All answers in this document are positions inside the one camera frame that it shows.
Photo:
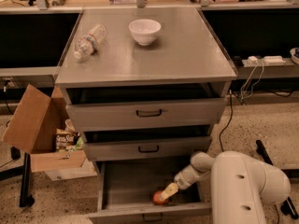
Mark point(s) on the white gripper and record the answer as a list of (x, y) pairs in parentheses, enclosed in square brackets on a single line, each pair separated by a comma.
[(182, 179)]

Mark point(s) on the red apple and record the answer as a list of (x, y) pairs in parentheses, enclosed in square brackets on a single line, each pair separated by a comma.
[(159, 198)]

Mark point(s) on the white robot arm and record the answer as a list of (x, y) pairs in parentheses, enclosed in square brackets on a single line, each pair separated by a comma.
[(239, 186)]

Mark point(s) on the bottom grey drawer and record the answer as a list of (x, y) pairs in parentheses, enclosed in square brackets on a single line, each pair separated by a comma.
[(126, 195)]

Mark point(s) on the grey drawer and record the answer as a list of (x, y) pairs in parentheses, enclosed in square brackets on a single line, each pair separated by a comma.
[(143, 115), (144, 149), (126, 195)]

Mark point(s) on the middle grey drawer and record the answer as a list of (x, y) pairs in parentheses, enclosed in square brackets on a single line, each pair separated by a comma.
[(144, 149)]

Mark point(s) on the grey metal drawer cabinet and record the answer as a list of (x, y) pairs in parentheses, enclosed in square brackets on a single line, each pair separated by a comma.
[(184, 62)]

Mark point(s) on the top grey drawer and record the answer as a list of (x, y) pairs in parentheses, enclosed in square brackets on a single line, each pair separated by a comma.
[(143, 115)]

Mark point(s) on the black stand leg right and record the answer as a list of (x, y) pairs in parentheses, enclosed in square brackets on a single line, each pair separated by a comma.
[(274, 174)]

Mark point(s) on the black stand leg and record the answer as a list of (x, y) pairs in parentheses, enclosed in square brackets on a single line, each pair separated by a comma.
[(26, 199), (274, 174)]

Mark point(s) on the sea salt snack bag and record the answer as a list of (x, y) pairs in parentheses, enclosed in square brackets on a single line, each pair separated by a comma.
[(64, 140)]

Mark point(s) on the black stand leg left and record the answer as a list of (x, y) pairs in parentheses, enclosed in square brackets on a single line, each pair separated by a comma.
[(26, 199)]

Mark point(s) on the white power strip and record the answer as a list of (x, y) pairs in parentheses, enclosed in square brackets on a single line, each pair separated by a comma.
[(266, 60)]

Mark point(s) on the brown cardboard box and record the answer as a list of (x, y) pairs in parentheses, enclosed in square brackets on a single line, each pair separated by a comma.
[(32, 129)]

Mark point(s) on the white bowl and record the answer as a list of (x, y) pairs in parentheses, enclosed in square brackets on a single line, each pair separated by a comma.
[(144, 31)]

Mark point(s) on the clear plastic water bottle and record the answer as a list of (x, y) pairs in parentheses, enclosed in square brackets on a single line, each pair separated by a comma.
[(90, 42)]

